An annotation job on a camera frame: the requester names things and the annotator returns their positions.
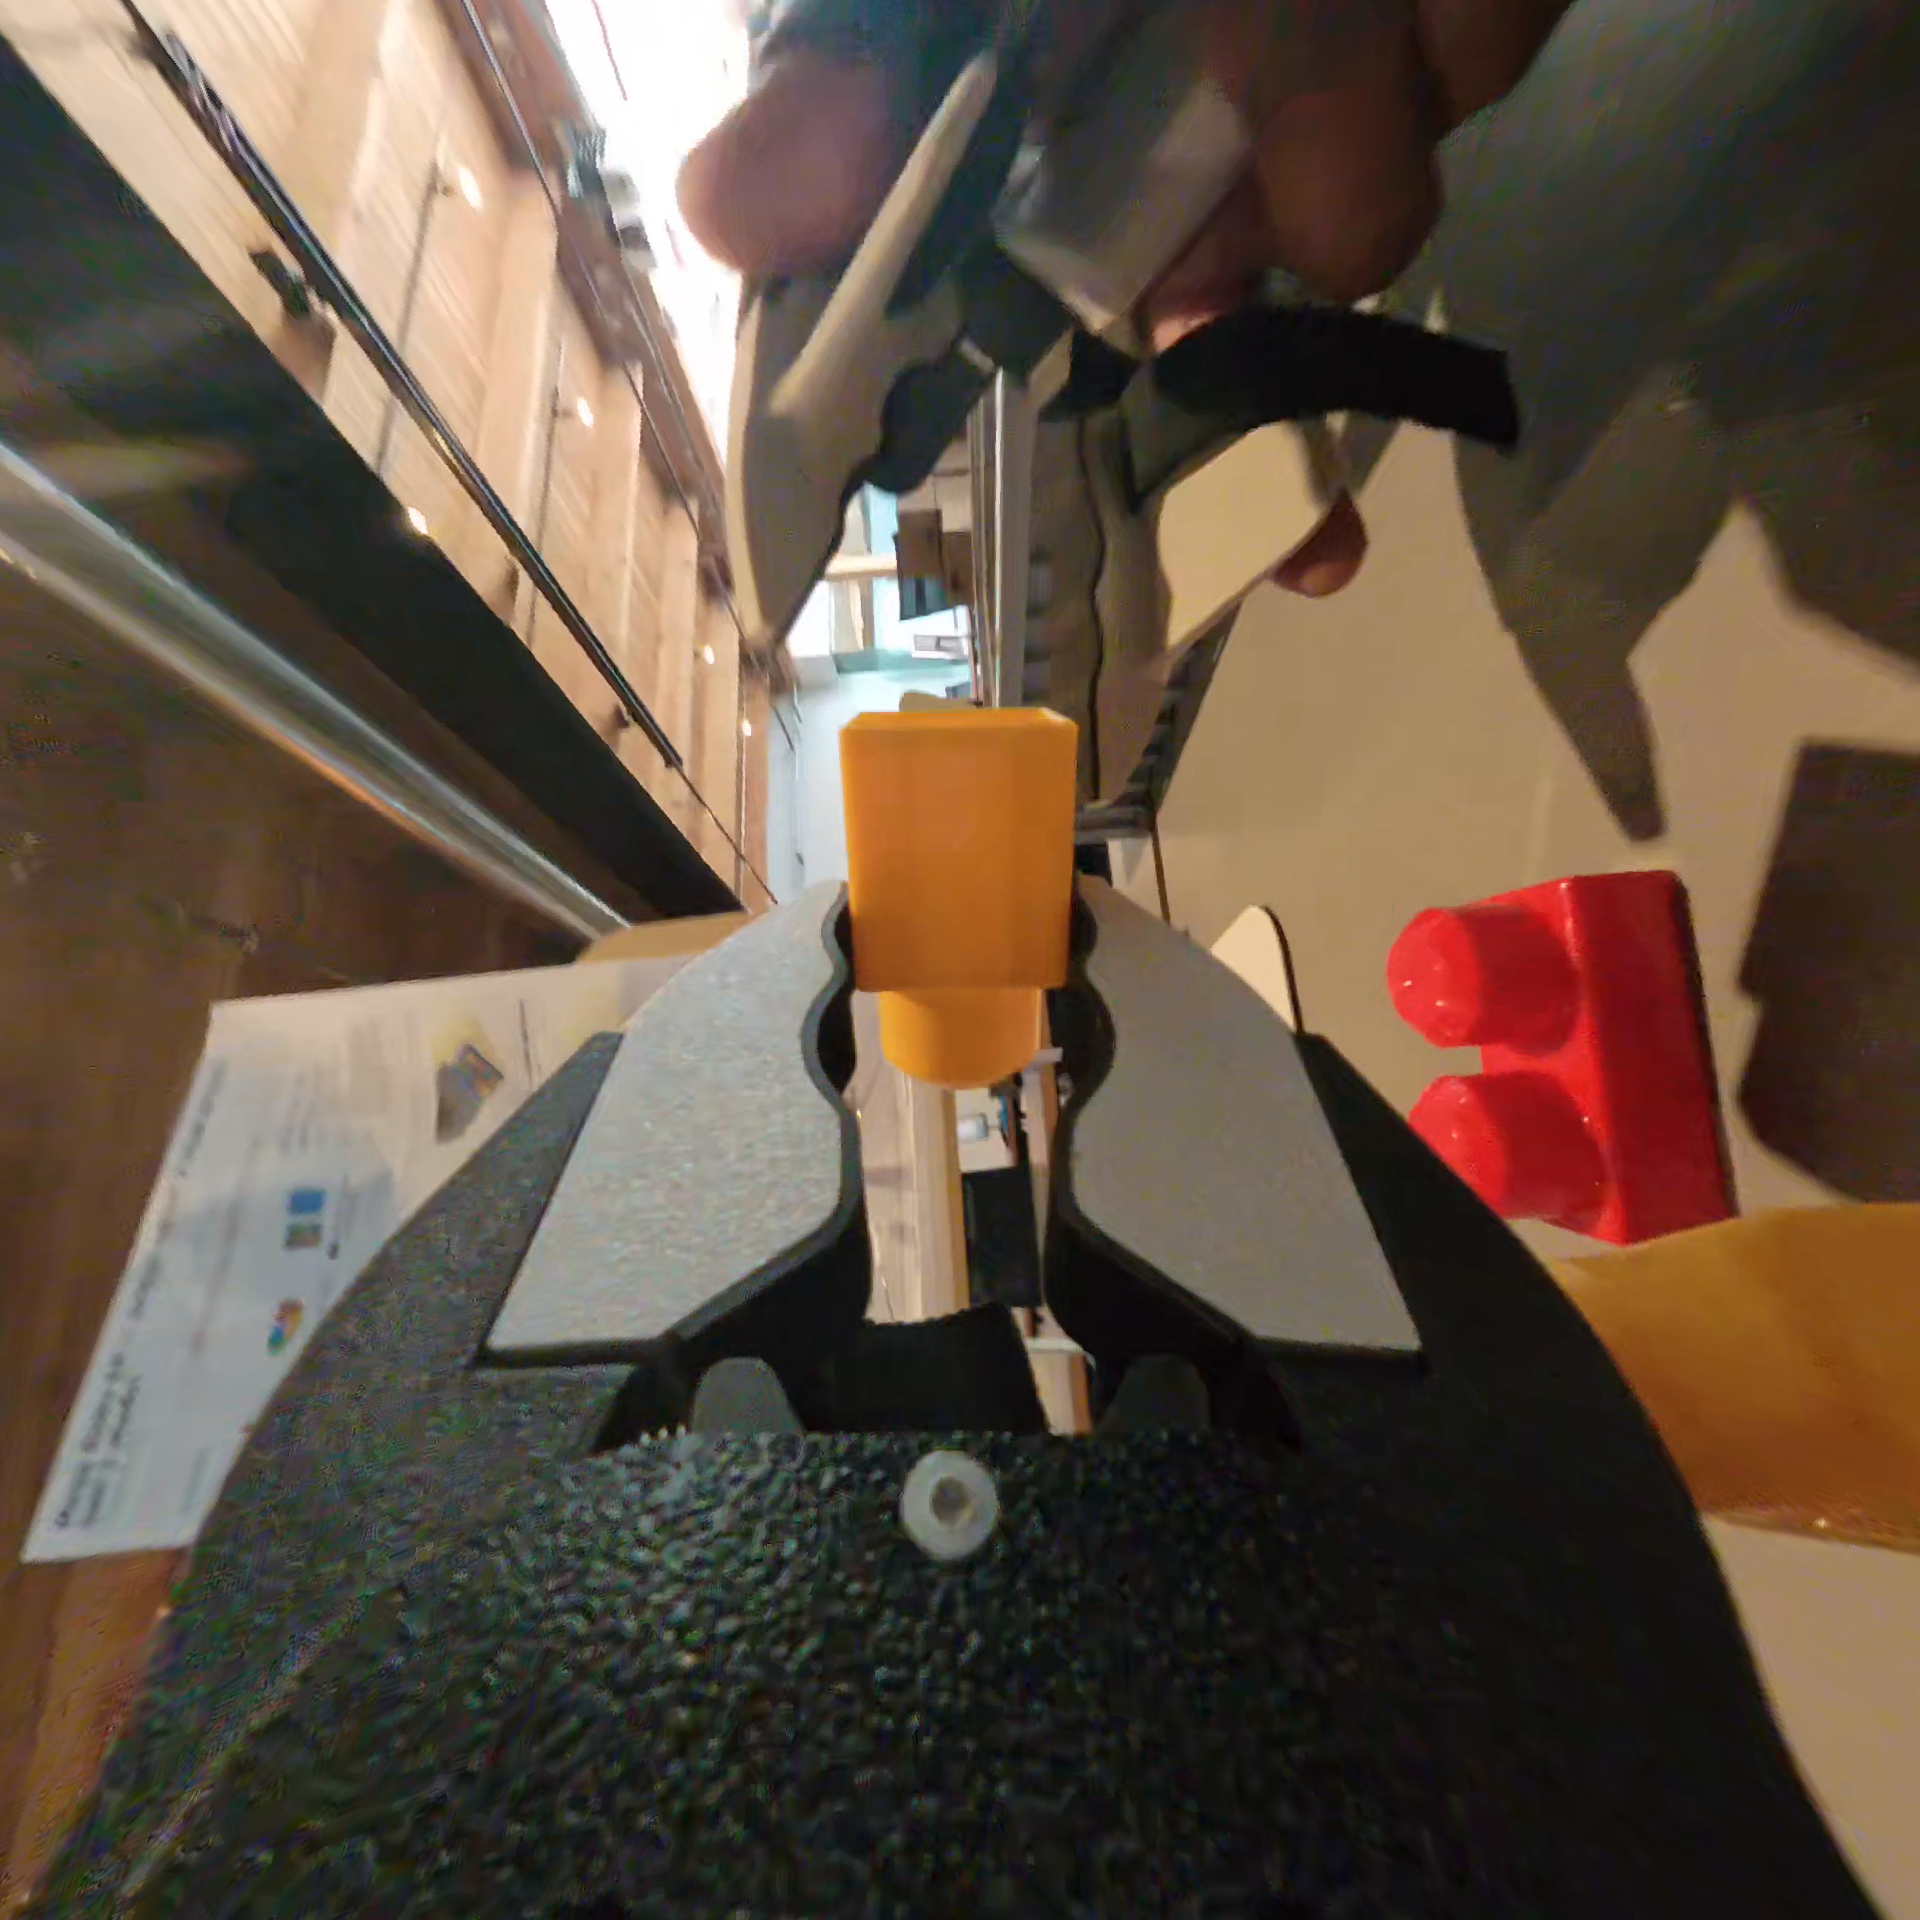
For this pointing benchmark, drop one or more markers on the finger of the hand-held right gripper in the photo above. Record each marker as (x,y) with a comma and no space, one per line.
(779,451)
(1244,510)

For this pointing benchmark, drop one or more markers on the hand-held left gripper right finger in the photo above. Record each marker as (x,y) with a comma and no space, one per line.
(1214,1170)

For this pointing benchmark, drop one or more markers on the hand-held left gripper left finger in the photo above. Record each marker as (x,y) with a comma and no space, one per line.
(690,1170)

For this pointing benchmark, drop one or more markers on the yellow single-stud block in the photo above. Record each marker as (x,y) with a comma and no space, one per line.
(1769,1382)
(960,869)

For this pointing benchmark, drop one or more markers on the red two-stud block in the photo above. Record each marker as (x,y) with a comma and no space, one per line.
(1588,1050)

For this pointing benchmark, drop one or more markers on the person's right hand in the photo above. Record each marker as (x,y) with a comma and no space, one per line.
(1320,149)

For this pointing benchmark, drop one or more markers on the instruction poster board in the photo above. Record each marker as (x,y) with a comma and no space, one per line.
(299,1170)

